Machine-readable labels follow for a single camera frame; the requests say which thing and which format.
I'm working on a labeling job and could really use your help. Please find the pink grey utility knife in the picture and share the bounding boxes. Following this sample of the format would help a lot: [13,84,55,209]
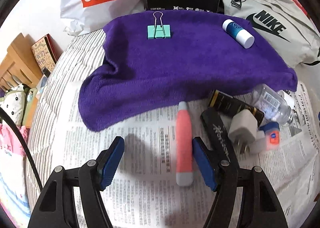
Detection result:
[176,101,193,186]

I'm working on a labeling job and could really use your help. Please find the small blue white jar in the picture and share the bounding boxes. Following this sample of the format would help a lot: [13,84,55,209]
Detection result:
[248,122,280,154]

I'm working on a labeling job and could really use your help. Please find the blue white cylindrical bottle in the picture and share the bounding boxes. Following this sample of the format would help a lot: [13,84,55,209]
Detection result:
[222,19,255,49]

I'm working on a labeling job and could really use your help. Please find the teal binder clip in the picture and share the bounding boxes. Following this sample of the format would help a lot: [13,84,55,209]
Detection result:
[147,11,171,39]

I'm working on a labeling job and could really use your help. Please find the white power adapter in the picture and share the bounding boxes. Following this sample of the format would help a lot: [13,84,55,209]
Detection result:
[228,109,258,154]

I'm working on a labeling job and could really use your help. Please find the black gold box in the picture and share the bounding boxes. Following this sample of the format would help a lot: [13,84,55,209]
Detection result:
[208,90,264,127]

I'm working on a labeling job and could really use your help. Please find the striped bed sheet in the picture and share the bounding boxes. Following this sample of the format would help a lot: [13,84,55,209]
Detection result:
[29,30,319,227]

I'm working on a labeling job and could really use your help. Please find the clear plastic bottle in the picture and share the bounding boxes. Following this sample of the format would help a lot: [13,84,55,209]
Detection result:
[251,84,293,126]

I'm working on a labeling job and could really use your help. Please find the purple fleece towel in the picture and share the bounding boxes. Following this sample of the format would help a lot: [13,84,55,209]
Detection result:
[78,10,298,132]

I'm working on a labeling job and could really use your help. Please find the pink cloth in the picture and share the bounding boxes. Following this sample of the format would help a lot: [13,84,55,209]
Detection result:
[1,123,31,225]

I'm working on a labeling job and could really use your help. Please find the patterned book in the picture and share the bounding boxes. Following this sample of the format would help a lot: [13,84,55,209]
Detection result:
[31,34,60,77]

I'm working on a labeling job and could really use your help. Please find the wooden furniture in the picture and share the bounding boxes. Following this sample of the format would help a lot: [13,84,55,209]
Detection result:
[1,33,43,91]

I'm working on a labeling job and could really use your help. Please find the black carabiner clip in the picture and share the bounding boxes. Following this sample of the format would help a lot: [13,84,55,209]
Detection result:
[231,0,246,9]

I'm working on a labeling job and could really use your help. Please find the black strap with lettering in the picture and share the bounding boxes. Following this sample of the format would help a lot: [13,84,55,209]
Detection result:
[199,107,238,169]

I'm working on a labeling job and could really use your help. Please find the black cable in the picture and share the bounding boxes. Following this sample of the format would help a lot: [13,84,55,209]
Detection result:
[0,107,43,191]

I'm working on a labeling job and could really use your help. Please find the white Nike drawstring bag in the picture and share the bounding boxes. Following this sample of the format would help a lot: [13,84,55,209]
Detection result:
[222,0,319,68]

